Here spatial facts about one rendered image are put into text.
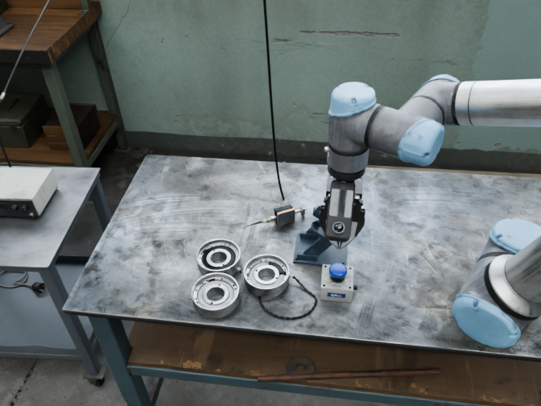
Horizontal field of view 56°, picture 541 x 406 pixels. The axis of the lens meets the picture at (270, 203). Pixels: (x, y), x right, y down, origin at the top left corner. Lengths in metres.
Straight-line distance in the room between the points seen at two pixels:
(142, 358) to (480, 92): 1.02
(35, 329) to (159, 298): 0.90
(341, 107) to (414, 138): 0.13
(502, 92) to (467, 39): 1.73
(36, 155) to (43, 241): 1.26
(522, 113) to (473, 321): 0.36
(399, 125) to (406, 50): 1.77
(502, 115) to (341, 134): 0.26
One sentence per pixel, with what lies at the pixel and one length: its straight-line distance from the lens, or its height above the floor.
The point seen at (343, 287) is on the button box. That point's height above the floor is 0.84.
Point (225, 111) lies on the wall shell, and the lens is 2.83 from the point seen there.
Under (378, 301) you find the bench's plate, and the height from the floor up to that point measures 0.80.
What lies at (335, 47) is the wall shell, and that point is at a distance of 2.58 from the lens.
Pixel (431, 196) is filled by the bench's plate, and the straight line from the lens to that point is 1.45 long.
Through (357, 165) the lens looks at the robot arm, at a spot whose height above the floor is 1.16.
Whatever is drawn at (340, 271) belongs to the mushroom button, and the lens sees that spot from 1.11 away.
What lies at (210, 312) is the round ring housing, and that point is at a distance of 1.10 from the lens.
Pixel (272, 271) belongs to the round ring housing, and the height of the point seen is 0.82.
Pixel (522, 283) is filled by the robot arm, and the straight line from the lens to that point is 0.90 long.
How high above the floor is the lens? 1.71
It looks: 41 degrees down
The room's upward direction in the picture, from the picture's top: 2 degrees counter-clockwise
